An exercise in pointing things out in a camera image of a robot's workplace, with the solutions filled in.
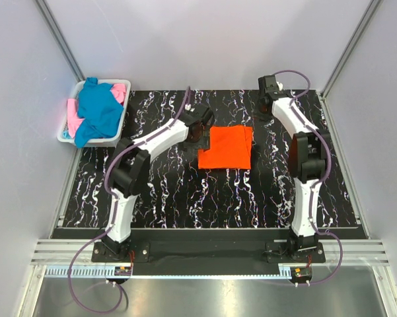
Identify pink t shirt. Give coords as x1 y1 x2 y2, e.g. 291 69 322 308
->
63 83 127 139

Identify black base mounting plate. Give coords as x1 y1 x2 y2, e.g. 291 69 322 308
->
92 229 326 277

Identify orange t shirt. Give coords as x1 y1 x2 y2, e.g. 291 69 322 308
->
198 125 254 170

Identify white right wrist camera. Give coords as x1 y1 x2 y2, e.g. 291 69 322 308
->
276 81 283 91

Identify light blue garment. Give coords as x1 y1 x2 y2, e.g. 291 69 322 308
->
62 130 71 139

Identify white plastic laundry basket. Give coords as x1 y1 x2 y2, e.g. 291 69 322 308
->
57 77 131 148

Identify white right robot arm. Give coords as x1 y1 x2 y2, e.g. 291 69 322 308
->
256 75 332 262

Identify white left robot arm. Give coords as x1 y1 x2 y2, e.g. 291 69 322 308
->
101 104 214 262

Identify blue t shirt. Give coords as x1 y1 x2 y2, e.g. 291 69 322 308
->
75 77 124 148

